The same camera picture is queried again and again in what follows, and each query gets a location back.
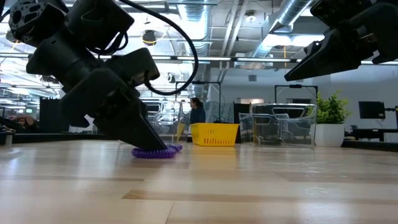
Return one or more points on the green plant in white pot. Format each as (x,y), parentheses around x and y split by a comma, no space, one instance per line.
(331,124)

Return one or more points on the small grey cup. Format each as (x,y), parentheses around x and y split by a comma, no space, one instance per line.
(9,137)

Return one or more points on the clear plastic bin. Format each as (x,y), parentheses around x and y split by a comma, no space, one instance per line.
(168,118)
(283,124)

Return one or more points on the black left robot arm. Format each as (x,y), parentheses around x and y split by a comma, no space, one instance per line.
(93,18)

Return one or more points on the yellow plastic basket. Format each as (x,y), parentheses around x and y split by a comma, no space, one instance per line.
(214,132)

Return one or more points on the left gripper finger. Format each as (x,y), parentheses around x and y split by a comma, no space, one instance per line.
(154,140)
(124,124)

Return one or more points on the person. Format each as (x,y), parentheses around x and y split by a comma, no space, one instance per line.
(25,122)
(197,113)

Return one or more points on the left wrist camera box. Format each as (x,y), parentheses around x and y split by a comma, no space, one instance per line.
(133,67)

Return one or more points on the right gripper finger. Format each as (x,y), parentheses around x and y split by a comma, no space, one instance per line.
(335,56)
(314,46)

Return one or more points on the black aluminium table frame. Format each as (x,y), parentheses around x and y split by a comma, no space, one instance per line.
(46,138)

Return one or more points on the black partition panel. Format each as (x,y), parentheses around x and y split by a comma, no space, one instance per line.
(51,115)

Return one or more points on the black overhead camera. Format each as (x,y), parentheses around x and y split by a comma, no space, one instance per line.
(149,37)

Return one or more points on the black monitor desk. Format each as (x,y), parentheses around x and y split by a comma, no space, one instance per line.
(370,133)

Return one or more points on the black computer monitor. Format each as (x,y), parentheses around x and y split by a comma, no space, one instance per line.
(371,109)

